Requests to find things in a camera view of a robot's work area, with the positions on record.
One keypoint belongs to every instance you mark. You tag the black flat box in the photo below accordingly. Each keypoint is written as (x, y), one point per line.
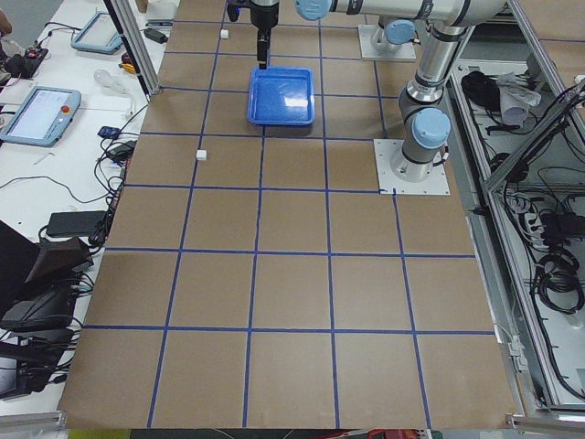
(74, 223)

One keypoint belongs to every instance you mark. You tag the aluminium frame post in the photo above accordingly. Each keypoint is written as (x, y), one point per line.
(125, 23)

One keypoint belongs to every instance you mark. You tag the teach pendant tablet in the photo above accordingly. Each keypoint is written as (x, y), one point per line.
(99, 35)
(43, 117)

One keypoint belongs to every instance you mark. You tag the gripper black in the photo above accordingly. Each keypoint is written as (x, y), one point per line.
(262, 16)

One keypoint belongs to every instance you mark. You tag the black power adapter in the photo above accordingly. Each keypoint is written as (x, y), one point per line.
(155, 35)

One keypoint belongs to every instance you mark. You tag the black laptop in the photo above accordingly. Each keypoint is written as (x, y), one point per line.
(40, 282)

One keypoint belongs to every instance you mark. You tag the blue plastic tray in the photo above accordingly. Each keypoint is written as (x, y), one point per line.
(281, 96)

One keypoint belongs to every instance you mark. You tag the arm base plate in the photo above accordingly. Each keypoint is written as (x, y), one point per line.
(405, 53)
(398, 176)

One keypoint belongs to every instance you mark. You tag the near teach pendant tablet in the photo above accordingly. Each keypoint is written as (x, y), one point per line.
(43, 117)

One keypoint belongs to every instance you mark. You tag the small blue device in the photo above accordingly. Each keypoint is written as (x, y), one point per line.
(109, 132)

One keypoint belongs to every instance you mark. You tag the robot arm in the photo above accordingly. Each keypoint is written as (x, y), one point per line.
(427, 128)
(391, 33)

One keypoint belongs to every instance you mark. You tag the far teach pendant tablet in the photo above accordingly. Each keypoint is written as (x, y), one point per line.
(99, 35)

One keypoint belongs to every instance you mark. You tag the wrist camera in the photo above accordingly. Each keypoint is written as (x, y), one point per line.
(234, 7)

